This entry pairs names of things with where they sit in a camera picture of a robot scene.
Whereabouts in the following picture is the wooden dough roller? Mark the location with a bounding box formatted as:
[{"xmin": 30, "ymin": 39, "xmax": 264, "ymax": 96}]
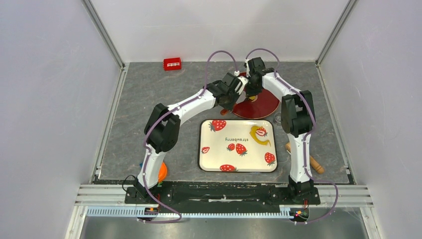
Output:
[{"xmin": 285, "ymin": 142, "xmax": 325, "ymax": 174}]

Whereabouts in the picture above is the metal ring cutter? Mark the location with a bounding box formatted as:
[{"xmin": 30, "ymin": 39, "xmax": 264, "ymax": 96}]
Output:
[{"xmin": 273, "ymin": 112, "xmax": 282, "ymax": 126}]

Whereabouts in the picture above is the white strawberry tray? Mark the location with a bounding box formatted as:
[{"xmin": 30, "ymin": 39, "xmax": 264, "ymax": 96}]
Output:
[{"xmin": 199, "ymin": 119, "xmax": 278, "ymax": 173}]

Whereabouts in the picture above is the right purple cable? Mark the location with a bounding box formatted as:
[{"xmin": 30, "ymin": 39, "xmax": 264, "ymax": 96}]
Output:
[{"xmin": 244, "ymin": 48, "xmax": 339, "ymax": 226}]

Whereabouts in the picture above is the aluminium frame rail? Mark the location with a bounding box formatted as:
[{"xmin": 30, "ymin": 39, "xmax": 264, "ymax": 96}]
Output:
[{"xmin": 75, "ymin": 182, "xmax": 374, "ymax": 219}]

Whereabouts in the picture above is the orange handled metal scraper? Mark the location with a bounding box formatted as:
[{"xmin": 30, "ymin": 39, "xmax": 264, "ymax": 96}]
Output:
[{"xmin": 220, "ymin": 109, "xmax": 232, "ymax": 116}]

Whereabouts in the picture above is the red round plate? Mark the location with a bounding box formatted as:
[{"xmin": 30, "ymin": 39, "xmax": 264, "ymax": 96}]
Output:
[{"xmin": 231, "ymin": 89, "xmax": 280, "ymax": 120}]

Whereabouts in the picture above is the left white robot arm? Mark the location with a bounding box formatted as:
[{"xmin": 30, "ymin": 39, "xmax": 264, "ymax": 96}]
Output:
[{"xmin": 137, "ymin": 73, "xmax": 249, "ymax": 203}]

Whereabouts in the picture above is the yellow dough scrap strip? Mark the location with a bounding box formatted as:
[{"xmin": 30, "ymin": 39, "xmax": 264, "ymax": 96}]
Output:
[{"xmin": 249, "ymin": 125, "xmax": 271, "ymax": 146}]

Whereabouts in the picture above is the red toy brick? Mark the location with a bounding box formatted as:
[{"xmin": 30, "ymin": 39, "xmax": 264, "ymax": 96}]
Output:
[{"xmin": 163, "ymin": 57, "xmax": 182, "ymax": 71}]

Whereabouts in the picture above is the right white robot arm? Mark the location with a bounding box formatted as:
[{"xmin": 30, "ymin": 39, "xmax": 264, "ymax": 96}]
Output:
[{"xmin": 244, "ymin": 57, "xmax": 315, "ymax": 184}]

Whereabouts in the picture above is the orange horseshoe magnet toy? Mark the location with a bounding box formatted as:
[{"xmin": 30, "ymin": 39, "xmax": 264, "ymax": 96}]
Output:
[{"xmin": 157, "ymin": 162, "xmax": 168, "ymax": 187}]

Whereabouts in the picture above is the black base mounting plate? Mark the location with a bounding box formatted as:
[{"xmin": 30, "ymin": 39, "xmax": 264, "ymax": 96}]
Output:
[{"xmin": 124, "ymin": 181, "xmax": 321, "ymax": 213}]

